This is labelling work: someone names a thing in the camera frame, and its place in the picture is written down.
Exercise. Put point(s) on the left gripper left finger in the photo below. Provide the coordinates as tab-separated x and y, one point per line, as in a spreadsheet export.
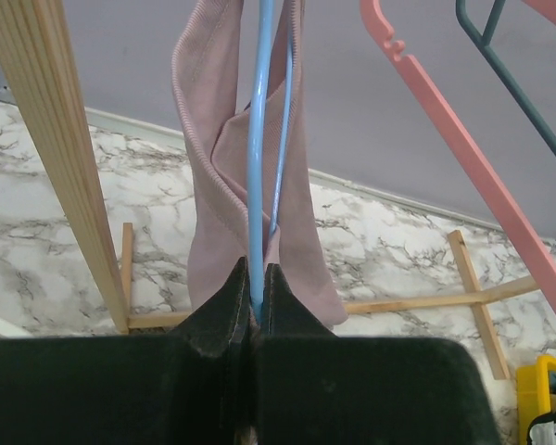
182	387

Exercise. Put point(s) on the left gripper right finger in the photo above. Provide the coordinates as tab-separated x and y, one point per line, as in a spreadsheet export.
314	387

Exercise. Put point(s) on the light blue wire hanger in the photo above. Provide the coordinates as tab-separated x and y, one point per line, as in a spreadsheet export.
255	151

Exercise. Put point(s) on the mauve tank top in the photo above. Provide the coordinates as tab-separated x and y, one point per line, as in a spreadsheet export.
205	65

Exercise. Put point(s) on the teal plastic hanger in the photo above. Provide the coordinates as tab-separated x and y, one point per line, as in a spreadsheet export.
482	41

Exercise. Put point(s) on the pink plastic hanger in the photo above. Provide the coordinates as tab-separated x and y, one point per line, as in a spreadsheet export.
481	173

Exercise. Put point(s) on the yellow plastic bin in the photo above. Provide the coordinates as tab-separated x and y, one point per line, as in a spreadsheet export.
536	392

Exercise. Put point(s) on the striped black white garment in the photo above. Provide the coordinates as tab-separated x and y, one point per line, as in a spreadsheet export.
542	430

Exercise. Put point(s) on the wooden clothes rack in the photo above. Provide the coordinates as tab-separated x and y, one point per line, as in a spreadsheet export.
36	56

